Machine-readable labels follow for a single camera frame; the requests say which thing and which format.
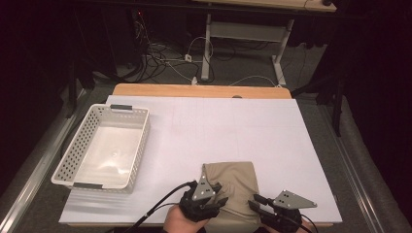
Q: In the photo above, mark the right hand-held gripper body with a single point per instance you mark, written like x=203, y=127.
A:
x=291, y=201

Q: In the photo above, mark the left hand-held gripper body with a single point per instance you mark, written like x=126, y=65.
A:
x=202, y=191

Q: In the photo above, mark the khaki pants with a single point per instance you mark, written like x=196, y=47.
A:
x=236, y=184

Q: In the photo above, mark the white perforated plastic basket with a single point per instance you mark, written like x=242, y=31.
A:
x=107, y=155

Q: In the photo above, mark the person's right hand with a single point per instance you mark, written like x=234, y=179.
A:
x=305, y=228

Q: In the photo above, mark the person's left hand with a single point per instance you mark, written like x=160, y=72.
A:
x=176, y=225

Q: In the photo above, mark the white table cover sheet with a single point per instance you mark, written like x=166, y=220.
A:
x=226, y=129

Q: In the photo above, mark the black metal stand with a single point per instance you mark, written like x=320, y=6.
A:
x=338, y=103
x=72, y=93

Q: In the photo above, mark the white power adapter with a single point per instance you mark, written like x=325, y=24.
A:
x=188, y=58

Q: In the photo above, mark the white-framed desk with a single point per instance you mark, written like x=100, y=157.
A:
x=246, y=30

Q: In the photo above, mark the black computer tower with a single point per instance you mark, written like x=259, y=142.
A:
x=123, y=35

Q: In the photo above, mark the small black device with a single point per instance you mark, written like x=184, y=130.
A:
x=327, y=2

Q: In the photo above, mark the aluminium floor rail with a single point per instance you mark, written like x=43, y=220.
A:
x=35, y=174
x=356, y=184

